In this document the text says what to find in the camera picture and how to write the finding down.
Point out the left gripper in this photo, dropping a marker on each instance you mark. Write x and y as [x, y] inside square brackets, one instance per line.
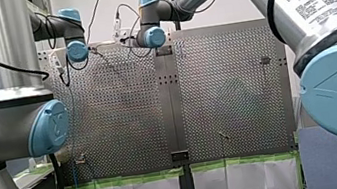
[65, 78]

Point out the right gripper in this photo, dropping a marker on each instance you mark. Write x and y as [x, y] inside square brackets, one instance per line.
[130, 42]

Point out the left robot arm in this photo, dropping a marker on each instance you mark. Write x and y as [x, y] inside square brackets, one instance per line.
[19, 123]

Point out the grey board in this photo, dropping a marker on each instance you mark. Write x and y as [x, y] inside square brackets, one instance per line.
[326, 158]

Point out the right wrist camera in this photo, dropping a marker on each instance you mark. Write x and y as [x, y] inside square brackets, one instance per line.
[121, 33]

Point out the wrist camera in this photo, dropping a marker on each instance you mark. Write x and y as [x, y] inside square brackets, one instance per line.
[121, 33]
[56, 61]

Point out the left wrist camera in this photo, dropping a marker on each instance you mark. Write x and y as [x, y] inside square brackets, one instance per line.
[56, 61]

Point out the metal post with orange clip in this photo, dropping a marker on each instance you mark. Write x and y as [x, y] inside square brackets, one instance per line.
[80, 160]

